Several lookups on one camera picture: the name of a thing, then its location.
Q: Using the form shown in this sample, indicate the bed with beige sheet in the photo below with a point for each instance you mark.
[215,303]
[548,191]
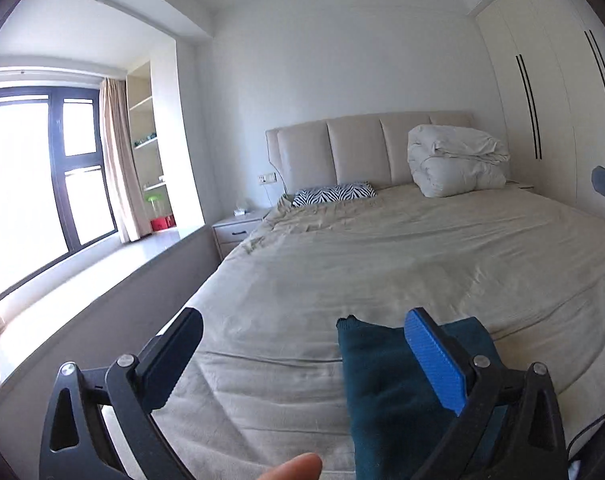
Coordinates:
[357,260]

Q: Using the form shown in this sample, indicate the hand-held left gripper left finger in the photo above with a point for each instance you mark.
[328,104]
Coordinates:
[167,365]

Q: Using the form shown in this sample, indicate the black framed window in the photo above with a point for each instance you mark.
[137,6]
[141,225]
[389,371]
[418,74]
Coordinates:
[27,185]

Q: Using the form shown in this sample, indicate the beige padded headboard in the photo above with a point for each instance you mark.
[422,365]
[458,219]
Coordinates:
[357,150]

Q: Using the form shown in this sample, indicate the tissue box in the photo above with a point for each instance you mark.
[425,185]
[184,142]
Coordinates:
[241,211]

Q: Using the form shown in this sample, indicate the zebra print pillow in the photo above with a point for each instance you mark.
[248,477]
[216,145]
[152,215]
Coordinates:
[332,194]

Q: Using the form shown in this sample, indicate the white built-in shelf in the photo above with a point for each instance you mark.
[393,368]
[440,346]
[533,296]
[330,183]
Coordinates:
[145,110]

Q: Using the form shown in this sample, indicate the red pot with plant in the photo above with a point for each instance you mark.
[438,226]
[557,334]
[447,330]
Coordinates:
[155,205]

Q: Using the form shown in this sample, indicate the white wardrobe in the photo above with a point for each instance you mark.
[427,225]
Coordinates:
[557,85]

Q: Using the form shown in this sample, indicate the white nightstand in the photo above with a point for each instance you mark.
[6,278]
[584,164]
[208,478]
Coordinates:
[237,232]

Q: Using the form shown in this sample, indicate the folded white duvet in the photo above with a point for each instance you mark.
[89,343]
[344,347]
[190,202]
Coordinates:
[452,165]

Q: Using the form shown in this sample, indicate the person's left hand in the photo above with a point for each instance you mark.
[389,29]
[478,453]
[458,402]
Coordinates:
[292,467]

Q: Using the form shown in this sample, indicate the dark teal knit sweater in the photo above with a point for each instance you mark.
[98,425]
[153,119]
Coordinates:
[382,385]

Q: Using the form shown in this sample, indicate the grey window bench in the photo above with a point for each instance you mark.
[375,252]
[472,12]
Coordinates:
[82,280]

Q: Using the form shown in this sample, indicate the wall socket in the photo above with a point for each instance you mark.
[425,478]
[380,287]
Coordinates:
[267,178]

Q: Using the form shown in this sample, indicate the red box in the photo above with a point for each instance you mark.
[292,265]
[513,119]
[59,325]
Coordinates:
[163,223]

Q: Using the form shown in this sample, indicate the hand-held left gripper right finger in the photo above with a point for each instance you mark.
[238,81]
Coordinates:
[437,360]

